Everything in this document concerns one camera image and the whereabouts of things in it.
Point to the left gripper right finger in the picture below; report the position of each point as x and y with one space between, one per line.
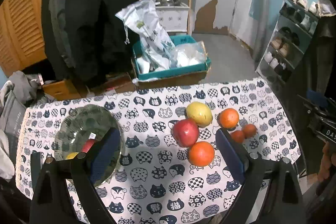
233 154

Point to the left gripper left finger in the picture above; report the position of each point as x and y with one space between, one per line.
102 153

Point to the large red apple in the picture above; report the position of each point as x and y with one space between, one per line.
87 145

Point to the small tangerine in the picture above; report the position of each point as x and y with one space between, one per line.
249 130
238 136

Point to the small red apple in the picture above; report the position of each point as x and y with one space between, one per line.
186 132

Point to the person's right hand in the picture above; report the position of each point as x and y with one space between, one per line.
327 161

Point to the green glass plate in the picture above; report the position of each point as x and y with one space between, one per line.
82 124

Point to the large orange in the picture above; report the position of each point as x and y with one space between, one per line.
229 118

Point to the yellow pear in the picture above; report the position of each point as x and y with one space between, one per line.
200 113

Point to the cat pattern tablecloth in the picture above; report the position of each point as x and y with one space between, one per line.
151 179

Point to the shoe rack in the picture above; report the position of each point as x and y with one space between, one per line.
296 23

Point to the teal cardboard box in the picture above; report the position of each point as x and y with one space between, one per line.
171 72

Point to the grey clothes pile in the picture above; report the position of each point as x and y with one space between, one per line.
17 94

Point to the black hanging coat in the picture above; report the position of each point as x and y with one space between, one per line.
85 41

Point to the clear plastic bag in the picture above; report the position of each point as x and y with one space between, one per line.
187 54

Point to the white printed rice bag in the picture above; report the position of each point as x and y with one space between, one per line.
157 47

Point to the wooden louvered cabinet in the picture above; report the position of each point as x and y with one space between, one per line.
22 43

